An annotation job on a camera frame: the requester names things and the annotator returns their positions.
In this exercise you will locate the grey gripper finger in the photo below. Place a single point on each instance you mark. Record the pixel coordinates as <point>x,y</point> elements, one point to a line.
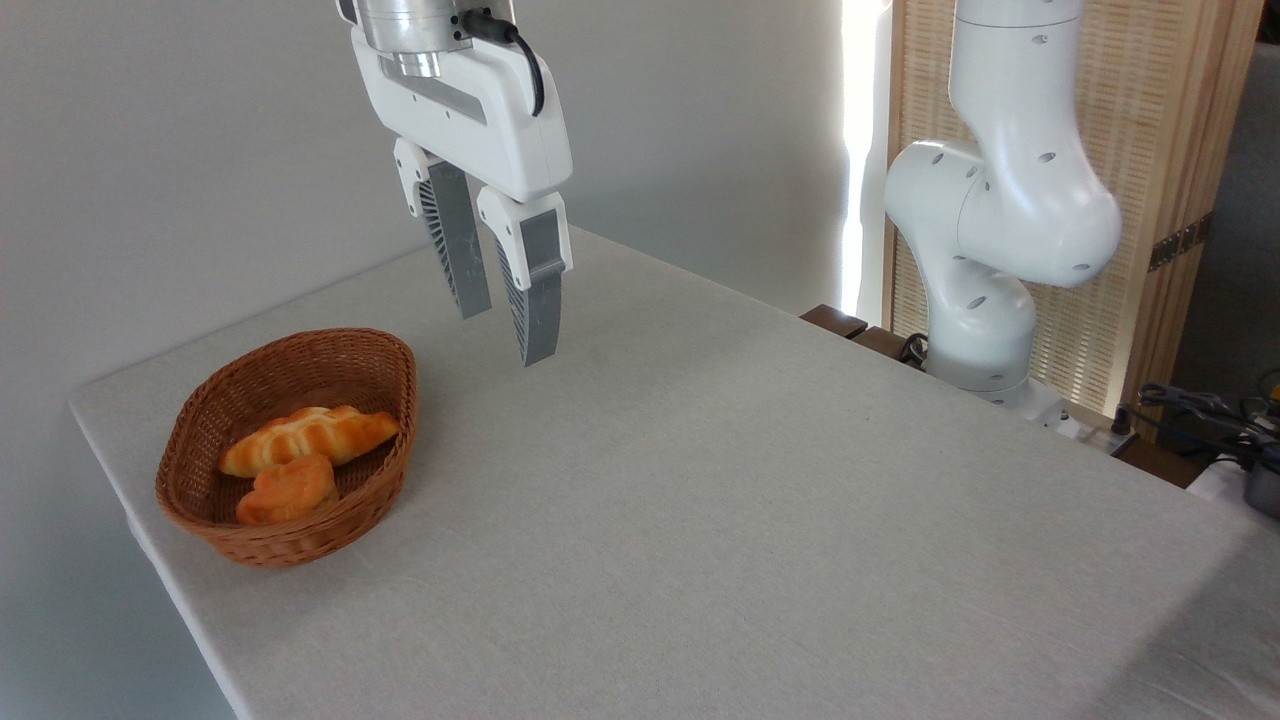
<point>458,250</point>
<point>535,300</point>

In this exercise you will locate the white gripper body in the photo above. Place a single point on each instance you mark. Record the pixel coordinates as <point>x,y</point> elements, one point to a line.
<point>470,120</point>

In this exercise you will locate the round orange bread muffin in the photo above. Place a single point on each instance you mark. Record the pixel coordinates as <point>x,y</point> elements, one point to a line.
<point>285,492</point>

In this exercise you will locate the long braided bread roll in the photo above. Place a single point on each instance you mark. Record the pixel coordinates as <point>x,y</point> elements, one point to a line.
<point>310,435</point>

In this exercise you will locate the brown wicker basket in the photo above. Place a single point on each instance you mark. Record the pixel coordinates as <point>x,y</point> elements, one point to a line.
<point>280,380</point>

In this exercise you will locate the white tablecloth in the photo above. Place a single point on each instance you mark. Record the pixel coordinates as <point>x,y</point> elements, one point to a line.
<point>750,500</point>

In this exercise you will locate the wooden slatted folding screen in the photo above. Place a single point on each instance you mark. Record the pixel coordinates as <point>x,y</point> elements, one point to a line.
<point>1140,100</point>

